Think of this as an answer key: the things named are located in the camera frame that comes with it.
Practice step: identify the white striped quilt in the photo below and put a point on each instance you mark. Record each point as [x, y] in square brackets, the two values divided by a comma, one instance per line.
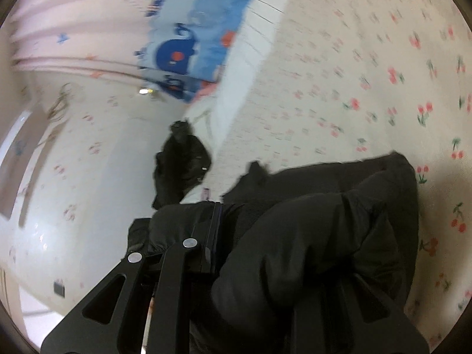
[250, 44]

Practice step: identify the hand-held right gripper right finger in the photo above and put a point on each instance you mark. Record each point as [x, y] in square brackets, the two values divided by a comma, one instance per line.
[402, 332]

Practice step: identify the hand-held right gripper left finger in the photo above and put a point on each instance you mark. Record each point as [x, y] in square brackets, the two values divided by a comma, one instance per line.
[208, 243]

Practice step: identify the dark wall switch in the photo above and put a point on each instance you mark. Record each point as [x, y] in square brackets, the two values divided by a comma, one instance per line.
[59, 289]

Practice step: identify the pink cloth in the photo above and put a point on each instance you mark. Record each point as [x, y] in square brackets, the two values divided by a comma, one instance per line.
[206, 90]

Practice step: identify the crumpled black jacket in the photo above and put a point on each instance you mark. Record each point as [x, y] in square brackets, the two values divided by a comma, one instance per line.
[180, 162]

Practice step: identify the black puffer jacket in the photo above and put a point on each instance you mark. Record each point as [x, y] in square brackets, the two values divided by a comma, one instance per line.
[295, 236]

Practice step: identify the whale print curtain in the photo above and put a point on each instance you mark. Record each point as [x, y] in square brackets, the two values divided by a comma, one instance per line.
[177, 44]

